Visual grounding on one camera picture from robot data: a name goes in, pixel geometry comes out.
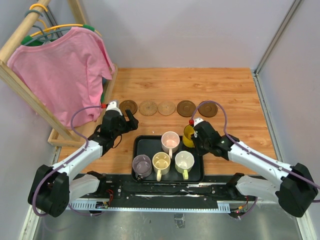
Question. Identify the cream yellow mug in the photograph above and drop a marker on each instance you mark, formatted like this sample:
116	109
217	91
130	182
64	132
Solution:
161	162

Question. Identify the pink t-shirt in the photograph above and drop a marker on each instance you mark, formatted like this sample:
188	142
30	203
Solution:
66	75

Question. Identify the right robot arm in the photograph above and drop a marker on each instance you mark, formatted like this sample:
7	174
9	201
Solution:
291	186

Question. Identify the yellow clothes hanger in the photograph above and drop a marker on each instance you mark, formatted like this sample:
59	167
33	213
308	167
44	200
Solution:
50	27

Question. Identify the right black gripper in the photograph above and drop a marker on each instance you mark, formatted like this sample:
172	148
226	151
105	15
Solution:
200	151

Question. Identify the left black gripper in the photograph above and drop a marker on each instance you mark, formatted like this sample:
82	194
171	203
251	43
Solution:
130	125

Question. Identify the pink mug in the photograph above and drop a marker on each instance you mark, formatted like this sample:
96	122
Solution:
170	142

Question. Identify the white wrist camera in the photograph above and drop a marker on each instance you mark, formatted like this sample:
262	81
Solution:
197	121
114	106

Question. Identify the purple mug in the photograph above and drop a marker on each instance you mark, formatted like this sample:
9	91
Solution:
142	166

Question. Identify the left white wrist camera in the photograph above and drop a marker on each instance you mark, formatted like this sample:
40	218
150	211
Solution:
114	106

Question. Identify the woven rattan coaster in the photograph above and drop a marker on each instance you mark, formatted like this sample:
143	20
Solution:
148	108
166	108

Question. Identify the aluminium frame post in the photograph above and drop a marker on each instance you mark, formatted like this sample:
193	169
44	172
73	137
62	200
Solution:
294	7

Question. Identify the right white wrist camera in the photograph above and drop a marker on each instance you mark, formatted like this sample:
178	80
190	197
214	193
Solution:
197	121

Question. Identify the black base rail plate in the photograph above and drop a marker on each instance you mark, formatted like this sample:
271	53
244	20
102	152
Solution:
143	195

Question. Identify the grey clothes hanger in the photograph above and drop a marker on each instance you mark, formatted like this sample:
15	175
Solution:
45	35

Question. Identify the dark wooden coaster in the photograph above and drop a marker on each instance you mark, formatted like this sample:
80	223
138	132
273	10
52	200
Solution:
186	108
128	105
208	109

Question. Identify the yellow transparent cup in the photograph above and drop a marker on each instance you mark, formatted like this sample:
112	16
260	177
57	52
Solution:
186	138

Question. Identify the wooden clothes rack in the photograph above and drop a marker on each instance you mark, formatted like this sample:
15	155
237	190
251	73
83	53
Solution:
60	136

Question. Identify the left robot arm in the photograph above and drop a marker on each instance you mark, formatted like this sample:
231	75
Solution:
55	187

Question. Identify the pale green mug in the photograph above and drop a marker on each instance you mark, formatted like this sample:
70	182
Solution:
184	161

